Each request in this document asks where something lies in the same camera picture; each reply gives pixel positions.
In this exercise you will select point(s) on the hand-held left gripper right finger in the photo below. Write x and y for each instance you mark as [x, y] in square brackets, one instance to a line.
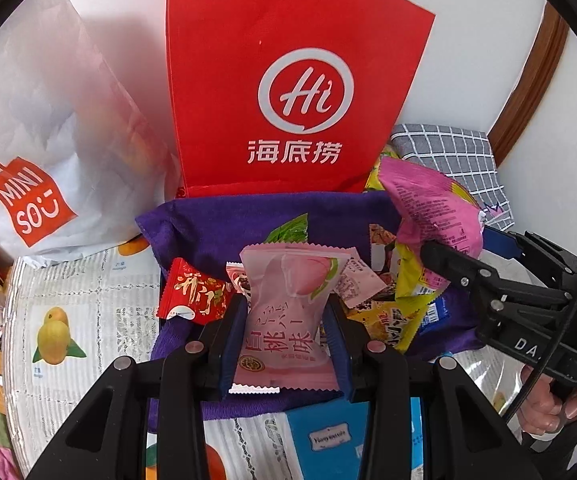
[338, 345]

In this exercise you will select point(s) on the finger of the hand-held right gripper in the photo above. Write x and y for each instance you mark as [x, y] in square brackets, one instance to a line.
[453, 265]
[500, 241]

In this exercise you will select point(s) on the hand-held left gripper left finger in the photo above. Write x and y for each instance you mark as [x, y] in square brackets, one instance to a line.
[233, 345]

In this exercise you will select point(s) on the pale pink peach packet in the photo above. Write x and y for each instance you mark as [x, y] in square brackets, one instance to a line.
[288, 320]

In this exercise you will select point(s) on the yellow triangular snack packet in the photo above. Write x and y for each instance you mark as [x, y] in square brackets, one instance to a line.
[393, 325]

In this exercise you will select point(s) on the person's right hand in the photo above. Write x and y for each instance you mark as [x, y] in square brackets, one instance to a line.
[548, 407]

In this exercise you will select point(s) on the small blue snack packet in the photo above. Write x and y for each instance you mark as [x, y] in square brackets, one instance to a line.
[438, 312]

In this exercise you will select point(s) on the pink striped snack packet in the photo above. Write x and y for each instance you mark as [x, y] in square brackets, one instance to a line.
[237, 277]

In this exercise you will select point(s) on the small white-pink snack packet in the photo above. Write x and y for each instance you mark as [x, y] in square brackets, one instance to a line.
[363, 280]

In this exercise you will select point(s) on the small red snack packet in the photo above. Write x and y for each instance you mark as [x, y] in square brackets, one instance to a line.
[188, 290]

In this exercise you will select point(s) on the blue tissue pack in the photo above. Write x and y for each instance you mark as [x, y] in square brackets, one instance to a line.
[328, 440]

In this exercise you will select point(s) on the grey checked folded cloth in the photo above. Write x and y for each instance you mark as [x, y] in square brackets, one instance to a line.
[448, 155]

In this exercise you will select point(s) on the yellow-green snack packet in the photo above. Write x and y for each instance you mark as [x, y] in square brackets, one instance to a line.
[376, 172]

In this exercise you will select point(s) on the green snack packet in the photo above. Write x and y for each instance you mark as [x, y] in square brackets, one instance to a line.
[288, 230]

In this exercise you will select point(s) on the purple towel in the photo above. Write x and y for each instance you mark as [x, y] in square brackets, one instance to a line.
[208, 220]

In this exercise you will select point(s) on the fruit print sheet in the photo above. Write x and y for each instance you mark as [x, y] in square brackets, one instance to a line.
[93, 300]

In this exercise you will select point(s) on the red paper bag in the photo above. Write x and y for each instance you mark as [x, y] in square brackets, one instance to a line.
[293, 35]

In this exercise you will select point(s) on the white plastic shopping bag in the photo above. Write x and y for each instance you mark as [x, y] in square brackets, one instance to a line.
[68, 110]

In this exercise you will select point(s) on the brown wooden door frame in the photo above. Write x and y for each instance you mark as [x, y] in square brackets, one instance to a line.
[533, 85]

